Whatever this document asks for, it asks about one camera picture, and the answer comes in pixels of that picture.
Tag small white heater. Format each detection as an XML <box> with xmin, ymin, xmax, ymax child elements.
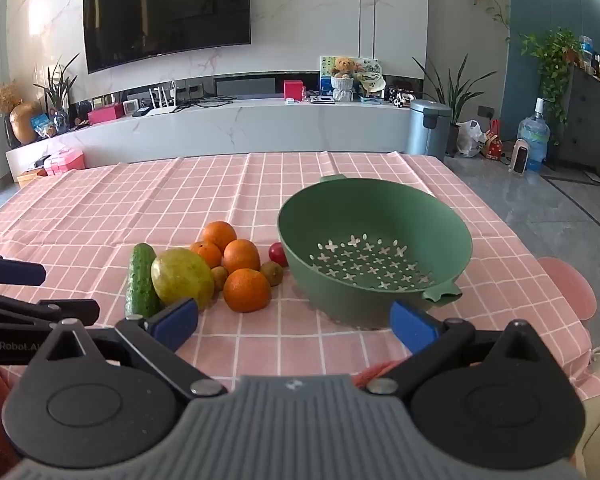
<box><xmin>509</xmin><ymin>138</ymin><xmax>530</xmax><ymax>175</ymax></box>

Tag orange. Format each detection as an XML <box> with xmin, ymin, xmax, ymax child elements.
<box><xmin>222</xmin><ymin>239</ymin><xmax>261</xmax><ymax>275</ymax></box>
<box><xmin>223</xmin><ymin>268</ymin><xmax>273</xmax><ymax>314</ymax></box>
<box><xmin>202</xmin><ymin>221</ymin><xmax>238</xmax><ymax>254</ymax></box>
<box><xmin>189</xmin><ymin>241</ymin><xmax>224</xmax><ymax>269</ymax></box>

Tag brown vase with dried flowers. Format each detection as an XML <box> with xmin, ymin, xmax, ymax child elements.
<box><xmin>0</xmin><ymin>82</ymin><xmax>42</xmax><ymax>144</ymax></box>

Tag colourful picture board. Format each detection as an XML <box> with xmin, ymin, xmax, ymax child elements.
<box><xmin>319</xmin><ymin>55</ymin><xmax>384</xmax><ymax>96</ymax></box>

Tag green pothos plant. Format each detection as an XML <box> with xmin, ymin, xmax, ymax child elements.
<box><xmin>519</xmin><ymin>27</ymin><xmax>582</xmax><ymax>126</ymax></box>

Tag wooden box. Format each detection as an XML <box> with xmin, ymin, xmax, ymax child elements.
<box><xmin>17</xmin><ymin>167</ymin><xmax>49</xmax><ymax>187</ymax></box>

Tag black television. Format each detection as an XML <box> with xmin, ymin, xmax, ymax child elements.
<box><xmin>82</xmin><ymin>0</ymin><xmax>254</xmax><ymax>75</ymax></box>

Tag red gift bag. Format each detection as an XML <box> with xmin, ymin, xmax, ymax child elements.
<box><xmin>482</xmin><ymin>120</ymin><xmax>504</xmax><ymax>161</ymax></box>

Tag green colander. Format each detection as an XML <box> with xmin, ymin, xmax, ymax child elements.
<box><xmin>277</xmin><ymin>174</ymin><xmax>474</xmax><ymax>331</ymax></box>

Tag pink chair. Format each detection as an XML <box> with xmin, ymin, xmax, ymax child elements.
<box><xmin>536</xmin><ymin>256</ymin><xmax>597</xmax><ymax>322</ymax></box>

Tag green cucumber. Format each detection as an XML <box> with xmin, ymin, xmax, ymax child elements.
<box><xmin>125</xmin><ymin>242</ymin><xmax>164</xmax><ymax>319</ymax></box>

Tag black cables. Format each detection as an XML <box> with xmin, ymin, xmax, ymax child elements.
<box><xmin>177</xmin><ymin>94</ymin><xmax>237</xmax><ymax>109</ymax></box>

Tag pink storage box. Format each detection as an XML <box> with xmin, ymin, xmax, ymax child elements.
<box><xmin>44</xmin><ymin>148</ymin><xmax>86</xmax><ymax>174</ymax></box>

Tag items on dark cabinet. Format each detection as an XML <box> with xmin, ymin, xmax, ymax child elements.
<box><xmin>577</xmin><ymin>35</ymin><xmax>600</xmax><ymax>89</ymax></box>

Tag grey-blue trash can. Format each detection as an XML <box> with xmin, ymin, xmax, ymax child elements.
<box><xmin>407</xmin><ymin>99</ymin><xmax>453</xmax><ymax>157</ymax></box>

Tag long-leaved potted plant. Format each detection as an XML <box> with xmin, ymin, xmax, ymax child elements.
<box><xmin>412</xmin><ymin>54</ymin><xmax>499</xmax><ymax>157</ymax></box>

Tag pink checked tablecloth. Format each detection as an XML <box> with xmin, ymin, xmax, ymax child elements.
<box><xmin>0</xmin><ymin>151</ymin><xmax>600</xmax><ymax>402</ymax></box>

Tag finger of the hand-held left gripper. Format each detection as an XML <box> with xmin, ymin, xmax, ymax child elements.
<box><xmin>0</xmin><ymin>252</ymin><xmax>47</xmax><ymax>287</ymax></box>
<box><xmin>0</xmin><ymin>288</ymin><xmax>101</xmax><ymax>330</ymax></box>

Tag white plastic bag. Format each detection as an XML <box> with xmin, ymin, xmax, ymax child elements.
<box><xmin>456</xmin><ymin>119</ymin><xmax>488</xmax><ymax>158</ymax></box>

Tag blue water jug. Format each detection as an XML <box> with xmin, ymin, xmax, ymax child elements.
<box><xmin>517</xmin><ymin>97</ymin><xmax>551</xmax><ymax>171</ymax></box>

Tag black and white toy figures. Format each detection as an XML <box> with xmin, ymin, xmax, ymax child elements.
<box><xmin>387</xmin><ymin>87</ymin><xmax>416</xmax><ymax>109</ymax></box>

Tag dark grey cabinet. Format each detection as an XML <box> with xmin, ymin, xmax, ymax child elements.
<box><xmin>555</xmin><ymin>64</ymin><xmax>600</xmax><ymax>179</ymax></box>

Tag white cap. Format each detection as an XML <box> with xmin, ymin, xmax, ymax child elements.
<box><xmin>359</xmin><ymin>72</ymin><xmax>387</xmax><ymax>97</ymax></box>

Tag yellow-green citrus fruit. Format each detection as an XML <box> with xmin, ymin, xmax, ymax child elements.
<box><xmin>151</xmin><ymin>248</ymin><xmax>215</xmax><ymax>311</ymax></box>

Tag blue snack bag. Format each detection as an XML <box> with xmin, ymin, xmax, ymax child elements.
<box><xmin>29</xmin><ymin>114</ymin><xmax>57</xmax><ymax>139</ymax></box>

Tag white router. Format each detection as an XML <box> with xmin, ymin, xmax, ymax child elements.
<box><xmin>146</xmin><ymin>87</ymin><xmax>177</xmax><ymax>117</ymax></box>

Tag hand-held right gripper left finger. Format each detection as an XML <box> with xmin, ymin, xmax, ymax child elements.
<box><xmin>27</xmin><ymin>297</ymin><xmax>228</xmax><ymax>401</ymax></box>

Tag flat pink box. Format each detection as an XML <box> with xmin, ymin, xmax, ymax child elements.
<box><xmin>87</xmin><ymin>103</ymin><xmax>126</xmax><ymax>125</ymax></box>

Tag spiky potted plant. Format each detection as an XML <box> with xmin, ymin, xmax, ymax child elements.
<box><xmin>32</xmin><ymin>54</ymin><xmax>81</xmax><ymax>134</ymax></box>

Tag brown teddy bear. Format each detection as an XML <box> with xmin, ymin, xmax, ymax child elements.
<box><xmin>329</xmin><ymin>56</ymin><xmax>356</xmax><ymax>80</ymax></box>

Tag white marble television console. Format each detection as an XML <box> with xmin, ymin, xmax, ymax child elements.
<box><xmin>5</xmin><ymin>96</ymin><xmax>417</xmax><ymax>173</ymax></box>

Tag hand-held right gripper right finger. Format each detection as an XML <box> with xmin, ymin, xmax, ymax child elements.
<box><xmin>365</xmin><ymin>300</ymin><xmax>556</xmax><ymax>401</ymax></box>

